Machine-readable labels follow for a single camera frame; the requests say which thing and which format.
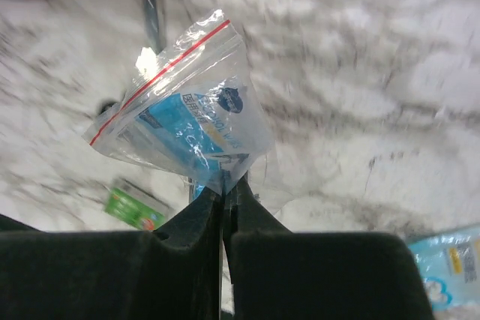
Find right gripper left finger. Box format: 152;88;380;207
123;187;222;320

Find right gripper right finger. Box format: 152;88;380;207
223;175;301;320

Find small green box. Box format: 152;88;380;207
104;185;170;231

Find blue packets clear bag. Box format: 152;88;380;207
84;9;274;194

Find black handled scissors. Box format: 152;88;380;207
95;0;168;115

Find blue yellow plaster pack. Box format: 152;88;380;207
408;224;479;311

